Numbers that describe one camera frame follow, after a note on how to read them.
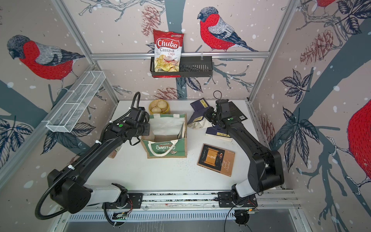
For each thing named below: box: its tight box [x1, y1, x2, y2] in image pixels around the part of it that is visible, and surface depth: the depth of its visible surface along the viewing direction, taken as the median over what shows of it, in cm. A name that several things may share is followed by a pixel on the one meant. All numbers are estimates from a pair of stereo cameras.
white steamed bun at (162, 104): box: [157, 100, 168, 109], surface depth 113 cm
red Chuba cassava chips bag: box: [152, 29, 185, 78], surface depth 86 cm
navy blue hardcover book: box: [205, 125, 233, 143], surface depth 100 cm
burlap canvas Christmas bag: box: [140, 113, 188, 159], surface depth 85 cm
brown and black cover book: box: [197, 143, 236, 177], surface depth 88 cm
